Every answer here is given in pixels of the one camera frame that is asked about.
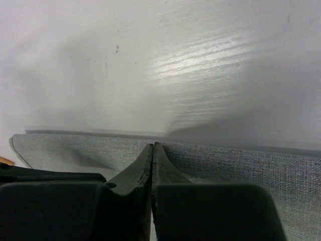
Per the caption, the grey cloth napkin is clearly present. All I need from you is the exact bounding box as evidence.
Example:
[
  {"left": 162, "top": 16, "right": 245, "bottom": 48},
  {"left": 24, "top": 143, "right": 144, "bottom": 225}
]
[{"left": 9, "top": 133, "right": 320, "bottom": 240}]

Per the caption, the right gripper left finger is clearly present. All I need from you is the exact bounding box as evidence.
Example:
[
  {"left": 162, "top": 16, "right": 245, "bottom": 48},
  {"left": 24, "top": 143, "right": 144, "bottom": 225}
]
[{"left": 1, "top": 144, "right": 153, "bottom": 240}]

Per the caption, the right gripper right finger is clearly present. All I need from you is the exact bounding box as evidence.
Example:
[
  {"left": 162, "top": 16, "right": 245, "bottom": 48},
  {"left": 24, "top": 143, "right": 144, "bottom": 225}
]
[{"left": 151, "top": 142, "right": 286, "bottom": 240}]

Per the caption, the orange plastic fork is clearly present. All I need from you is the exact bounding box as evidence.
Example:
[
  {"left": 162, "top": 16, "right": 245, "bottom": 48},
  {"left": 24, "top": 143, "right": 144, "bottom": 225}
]
[{"left": 0, "top": 157, "right": 15, "bottom": 166}]

